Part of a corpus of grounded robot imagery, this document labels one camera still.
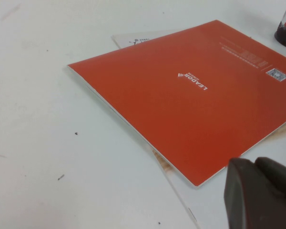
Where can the white brochure with web address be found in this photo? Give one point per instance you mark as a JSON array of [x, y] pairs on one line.
[[205, 205]]

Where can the black mesh pen holder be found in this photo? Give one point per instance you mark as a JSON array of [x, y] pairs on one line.
[[284, 33]]

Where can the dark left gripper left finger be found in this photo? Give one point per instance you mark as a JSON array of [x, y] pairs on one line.
[[248, 202]]

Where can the white leaflet with small print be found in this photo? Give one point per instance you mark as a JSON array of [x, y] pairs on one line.
[[126, 39]]

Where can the orange LEADOR booklet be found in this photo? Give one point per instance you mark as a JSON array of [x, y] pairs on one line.
[[181, 107]]

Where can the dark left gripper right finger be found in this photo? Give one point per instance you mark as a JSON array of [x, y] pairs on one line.
[[281, 179]]

